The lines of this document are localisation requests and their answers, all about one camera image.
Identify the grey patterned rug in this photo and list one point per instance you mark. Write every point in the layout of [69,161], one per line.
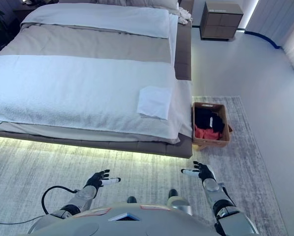
[63,167]

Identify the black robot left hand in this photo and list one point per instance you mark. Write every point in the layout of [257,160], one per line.
[95,180]

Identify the grey pillow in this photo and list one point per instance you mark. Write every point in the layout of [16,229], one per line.
[154,3]

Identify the silver robot leg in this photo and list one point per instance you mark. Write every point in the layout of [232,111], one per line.
[132,199]
[178,204]

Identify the silver robot right leg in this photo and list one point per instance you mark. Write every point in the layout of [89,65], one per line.
[178,204]

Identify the black clothes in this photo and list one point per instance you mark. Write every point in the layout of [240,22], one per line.
[205,116]

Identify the grey and white duvet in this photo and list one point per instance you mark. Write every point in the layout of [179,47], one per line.
[92,37]

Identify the silver robot left leg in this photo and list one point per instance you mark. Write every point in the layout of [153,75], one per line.
[132,199]

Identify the brown wooden nightstand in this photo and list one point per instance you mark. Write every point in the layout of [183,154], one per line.
[220,20]

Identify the brown woven laundry basket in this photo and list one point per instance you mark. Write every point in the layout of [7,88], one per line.
[224,132]

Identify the orange garment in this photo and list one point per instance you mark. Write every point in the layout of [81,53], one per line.
[207,134]

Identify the crumpled white cloth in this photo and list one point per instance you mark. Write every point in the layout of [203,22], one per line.
[184,15]

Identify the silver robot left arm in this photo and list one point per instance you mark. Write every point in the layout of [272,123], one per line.
[81,197]

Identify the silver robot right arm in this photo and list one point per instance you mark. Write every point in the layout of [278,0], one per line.
[225,214]

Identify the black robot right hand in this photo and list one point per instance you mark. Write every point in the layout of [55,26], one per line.
[205,173]

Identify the white cloth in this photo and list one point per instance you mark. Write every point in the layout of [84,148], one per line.
[184,15]
[154,102]

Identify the grey robot torso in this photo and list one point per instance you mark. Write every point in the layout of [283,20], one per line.
[127,225]

